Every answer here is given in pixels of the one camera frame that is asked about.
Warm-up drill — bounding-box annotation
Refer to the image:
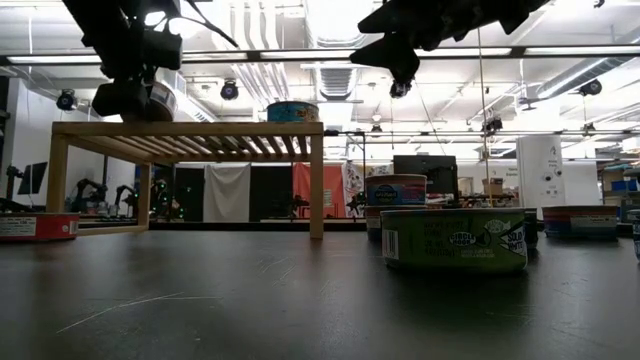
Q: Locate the bar with light strips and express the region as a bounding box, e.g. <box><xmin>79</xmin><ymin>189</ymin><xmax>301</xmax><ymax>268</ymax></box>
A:
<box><xmin>0</xmin><ymin>45</ymin><xmax>640</xmax><ymax>66</ymax></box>

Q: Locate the white cloth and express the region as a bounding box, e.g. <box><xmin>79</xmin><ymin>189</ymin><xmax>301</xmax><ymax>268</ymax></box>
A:
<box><xmin>203</xmin><ymin>163</ymin><xmax>252</xmax><ymax>223</ymax></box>

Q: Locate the red seafood can silver lid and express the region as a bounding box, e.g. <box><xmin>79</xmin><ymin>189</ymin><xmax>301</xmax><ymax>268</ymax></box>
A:
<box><xmin>0</xmin><ymin>212</ymin><xmax>81</xmax><ymax>244</ymax></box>

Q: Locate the black partition panel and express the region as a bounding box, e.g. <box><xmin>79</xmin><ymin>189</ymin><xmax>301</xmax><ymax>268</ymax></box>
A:
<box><xmin>249</xmin><ymin>164</ymin><xmax>294</xmax><ymax>222</ymax></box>

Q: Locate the black round spotlight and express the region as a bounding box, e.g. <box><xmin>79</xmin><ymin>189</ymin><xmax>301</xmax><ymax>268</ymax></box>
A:
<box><xmin>579</xmin><ymin>78</ymin><xmax>604</xmax><ymax>98</ymax></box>
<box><xmin>55</xmin><ymin>88</ymin><xmax>80</xmax><ymax>112</ymax></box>
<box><xmin>220</xmin><ymin>78</ymin><xmax>240</xmax><ymax>102</ymax></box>
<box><xmin>389</xmin><ymin>79</ymin><xmax>414</xmax><ymax>100</ymax></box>

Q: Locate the ribbed ventilation duct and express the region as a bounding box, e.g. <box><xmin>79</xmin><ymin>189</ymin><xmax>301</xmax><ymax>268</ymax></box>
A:
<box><xmin>302</xmin><ymin>0</ymin><xmax>374</xmax><ymax>101</ymax></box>

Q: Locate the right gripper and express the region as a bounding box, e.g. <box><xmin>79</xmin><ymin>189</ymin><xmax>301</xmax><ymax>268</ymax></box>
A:
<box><xmin>348</xmin><ymin>0</ymin><xmax>552</xmax><ymax>85</ymax></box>

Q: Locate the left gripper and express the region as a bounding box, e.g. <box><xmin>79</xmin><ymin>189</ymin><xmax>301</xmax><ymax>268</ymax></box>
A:
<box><xmin>62</xmin><ymin>0</ymin><xmax>185</xmax><ymax>124</ymax></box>

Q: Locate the thin vertical pole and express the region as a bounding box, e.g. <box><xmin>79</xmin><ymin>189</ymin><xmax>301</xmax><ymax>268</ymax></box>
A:
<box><xmin>476</xmin><ymin>28</ymin><xmax>494</xmax><ymax>207</ymax></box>

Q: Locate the wooden slatted shelf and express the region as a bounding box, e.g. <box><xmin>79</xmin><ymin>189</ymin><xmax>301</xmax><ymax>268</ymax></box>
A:
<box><xmin>45</xmin><ymin>121</ymin><xmax>325</xmax><ymax>240</ymax></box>

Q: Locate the white printed banner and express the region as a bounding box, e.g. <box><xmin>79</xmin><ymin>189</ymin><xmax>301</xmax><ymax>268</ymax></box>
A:
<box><xmin>341</xmin><ymin>160</ymin><xmax>366</xmax><ymax>219</ymax></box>

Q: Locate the blue seafood can silver lid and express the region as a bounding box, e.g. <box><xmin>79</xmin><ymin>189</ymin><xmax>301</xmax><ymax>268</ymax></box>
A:
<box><xmin>266</xmin><ymin>100</ymin><xmax>321</xmax><ymax>124</ymax></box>
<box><xmin>523</xmin><ymin>208</ymin><xmax>539</xmax><ymax>250</ymax></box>

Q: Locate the green Circle Hook tuna can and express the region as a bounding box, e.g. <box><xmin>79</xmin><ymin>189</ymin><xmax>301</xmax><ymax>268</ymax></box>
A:
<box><xmin>379</xmin><ymin>207</ymin><xmax>530</xmax><ymax>275</ymax></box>

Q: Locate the small black monitor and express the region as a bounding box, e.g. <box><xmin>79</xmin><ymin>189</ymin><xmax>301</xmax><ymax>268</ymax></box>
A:
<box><xmin>17</xmin><ymin>161</ymin><xmax>49</xmax><ymax>196</ymax></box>

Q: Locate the orange cloth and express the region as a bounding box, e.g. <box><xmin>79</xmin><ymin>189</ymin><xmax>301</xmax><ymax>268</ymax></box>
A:
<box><xmin>292</xmin><ymin>162</ymin><xmax>346</xmax><ymax>219</ymax></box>

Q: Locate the white pillar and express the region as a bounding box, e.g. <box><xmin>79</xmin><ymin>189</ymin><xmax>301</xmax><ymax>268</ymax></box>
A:
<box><xmin>516</xmin><ymin>134</ymin><xmax>566</xmax><ymax>210</ymax></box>

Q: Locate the silver-lidded seafood can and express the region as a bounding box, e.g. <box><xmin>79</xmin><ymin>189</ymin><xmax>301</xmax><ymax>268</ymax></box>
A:
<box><xmin>630</xmin><ymin>208</ymin><xmax>640</xmax><ymax>262</ymax></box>

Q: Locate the storage rack with bins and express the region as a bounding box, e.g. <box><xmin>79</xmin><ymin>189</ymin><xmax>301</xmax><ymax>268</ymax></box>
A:
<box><xmin>597</xmin><ymin>162</ymin><xmax>640</xmax><ymax>224</ymax></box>

